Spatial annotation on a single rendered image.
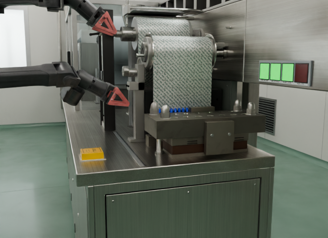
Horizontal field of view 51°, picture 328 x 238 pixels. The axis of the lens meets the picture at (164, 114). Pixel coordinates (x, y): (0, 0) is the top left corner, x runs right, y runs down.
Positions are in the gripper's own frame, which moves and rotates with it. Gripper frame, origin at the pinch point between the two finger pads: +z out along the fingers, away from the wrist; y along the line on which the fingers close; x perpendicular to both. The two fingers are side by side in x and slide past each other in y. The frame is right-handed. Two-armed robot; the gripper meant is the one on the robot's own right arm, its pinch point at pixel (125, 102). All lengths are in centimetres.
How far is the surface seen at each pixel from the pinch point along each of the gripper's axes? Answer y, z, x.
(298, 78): 41, 30, 30
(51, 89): -555, -5, -55
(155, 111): 9.0, 8.7, 2.7
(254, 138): -12, 64, 14
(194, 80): 0.7, 19.3, 20.3
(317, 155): -206, 288, 54
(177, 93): 0.8, 15.5, 12.8
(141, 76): -6.6, 1.9, 11.7
